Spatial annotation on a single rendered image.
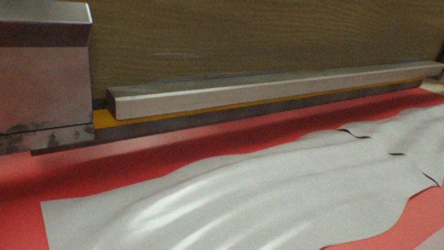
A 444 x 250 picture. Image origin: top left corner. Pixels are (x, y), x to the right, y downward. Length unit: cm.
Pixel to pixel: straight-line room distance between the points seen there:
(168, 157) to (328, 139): 10
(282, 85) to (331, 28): 6
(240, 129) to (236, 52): 6
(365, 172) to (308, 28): 9
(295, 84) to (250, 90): 3
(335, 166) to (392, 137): 7
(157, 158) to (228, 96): 5
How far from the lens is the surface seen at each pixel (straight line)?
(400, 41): 29
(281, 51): 18
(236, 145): 18
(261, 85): 16
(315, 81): 19
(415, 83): 38
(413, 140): 23
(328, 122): 24
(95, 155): 17
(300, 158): 17
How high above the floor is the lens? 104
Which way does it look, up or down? 26 degrees down
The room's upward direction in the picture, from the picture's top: 8 degrees clockwise
